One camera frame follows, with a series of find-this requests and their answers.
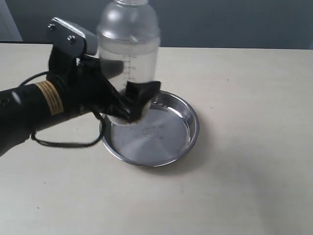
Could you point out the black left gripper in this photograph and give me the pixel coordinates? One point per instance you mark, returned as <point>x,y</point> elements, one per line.
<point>83,87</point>

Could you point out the clear plastic bottle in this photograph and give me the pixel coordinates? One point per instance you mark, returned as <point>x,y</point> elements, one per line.
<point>129,31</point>

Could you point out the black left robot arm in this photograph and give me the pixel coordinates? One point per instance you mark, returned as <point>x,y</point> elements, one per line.
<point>24,111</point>

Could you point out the round stainless steel plate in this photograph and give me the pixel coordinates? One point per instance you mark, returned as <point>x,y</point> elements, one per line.
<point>169,131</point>

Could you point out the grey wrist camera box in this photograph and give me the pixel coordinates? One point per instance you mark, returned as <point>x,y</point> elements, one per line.
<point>69,43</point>

